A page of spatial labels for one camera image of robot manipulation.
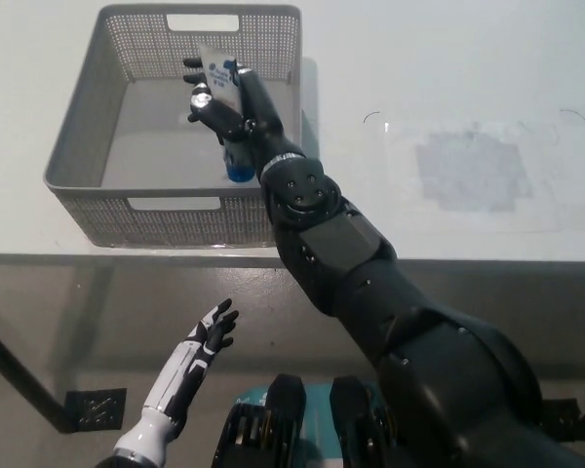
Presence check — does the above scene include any white and black left hand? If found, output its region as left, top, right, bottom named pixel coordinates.
left=112, top=297, right=240, bottom=462

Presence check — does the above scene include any black right hand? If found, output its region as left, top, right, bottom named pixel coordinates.
left=181, top=57, right=307, bottom=172

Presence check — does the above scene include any white shampoo tube blue cap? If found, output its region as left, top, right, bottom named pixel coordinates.
left=198, top=43, right=255, bottom=184

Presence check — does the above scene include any black floor foot plate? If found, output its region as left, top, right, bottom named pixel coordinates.
left=539, top=398, right=585, bottom=444
left=63, top=388, right=128, bottom=433

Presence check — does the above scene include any grey perforated plastic basket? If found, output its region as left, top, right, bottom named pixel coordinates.
left=42, top=4, right=303, bottom=249

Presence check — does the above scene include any black table leg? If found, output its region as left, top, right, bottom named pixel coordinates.
left=0, top=316, right=77, bottom=436

